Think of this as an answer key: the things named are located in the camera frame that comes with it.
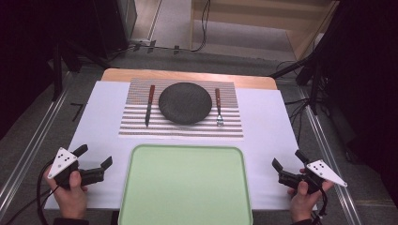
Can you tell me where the white table cover sheet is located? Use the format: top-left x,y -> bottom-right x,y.
44,80 -> 318,212

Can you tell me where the light green tray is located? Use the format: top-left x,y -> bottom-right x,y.
117,143 -> 253,225

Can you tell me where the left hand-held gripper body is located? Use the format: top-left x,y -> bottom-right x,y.
46,147 -> 106,190

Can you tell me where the thick black gripper cable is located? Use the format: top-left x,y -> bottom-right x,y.
36,158 -> 55,225

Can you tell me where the light wooden platform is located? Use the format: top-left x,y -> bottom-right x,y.
190,0 -> 341,62

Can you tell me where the person's left hand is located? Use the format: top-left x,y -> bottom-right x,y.
43,170 -> 89,219

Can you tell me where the black metal stand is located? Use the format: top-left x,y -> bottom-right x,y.
269,18 -> 342,116
46,37 -> 112,101

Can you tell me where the dark round plate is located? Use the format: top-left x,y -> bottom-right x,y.
158,82 -> 213,126

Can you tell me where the striped placemat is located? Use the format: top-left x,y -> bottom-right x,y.
117,78 -> 245,139

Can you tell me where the person's right hand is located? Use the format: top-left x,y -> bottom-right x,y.
286,168 -> 334,223

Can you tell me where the metal floor rail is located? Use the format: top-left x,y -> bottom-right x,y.
297,87 -> 364,225
0,71 -> 74,217

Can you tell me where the long black floor cable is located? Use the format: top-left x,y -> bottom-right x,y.
134,0 -> 211,53

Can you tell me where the wooden-handled fork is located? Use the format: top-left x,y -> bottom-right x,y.
214,87 -> 225,128

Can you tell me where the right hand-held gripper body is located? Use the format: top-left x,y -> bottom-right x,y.
277,159 -> 348,195

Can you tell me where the thin black cable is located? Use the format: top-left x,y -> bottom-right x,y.
4,186 -> 60,225

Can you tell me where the wooden-handled knife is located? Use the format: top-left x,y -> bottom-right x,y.
145,84 -> 157,128

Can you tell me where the black cabinet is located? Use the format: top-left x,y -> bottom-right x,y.
93,0 -> 138,59

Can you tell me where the black curtain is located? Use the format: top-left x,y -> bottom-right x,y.
318,0 -> 398,209
0,0 -> 98,140

